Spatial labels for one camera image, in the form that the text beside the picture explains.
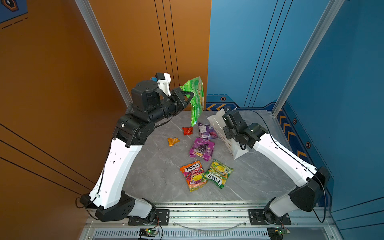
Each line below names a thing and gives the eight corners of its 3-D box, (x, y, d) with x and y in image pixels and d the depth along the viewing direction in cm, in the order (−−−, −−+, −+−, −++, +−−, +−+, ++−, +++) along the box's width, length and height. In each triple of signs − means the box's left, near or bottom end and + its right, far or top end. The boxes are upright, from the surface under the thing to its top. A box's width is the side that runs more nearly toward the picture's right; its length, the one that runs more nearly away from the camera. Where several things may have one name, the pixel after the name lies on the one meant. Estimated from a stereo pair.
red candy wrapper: (182, 135, 108) (181, 133, 106) (182, 129, 111) (182, 126, 109) (193, 135, 108) (193, 133, 106) (193, 129, 111) (193, 126, 109)
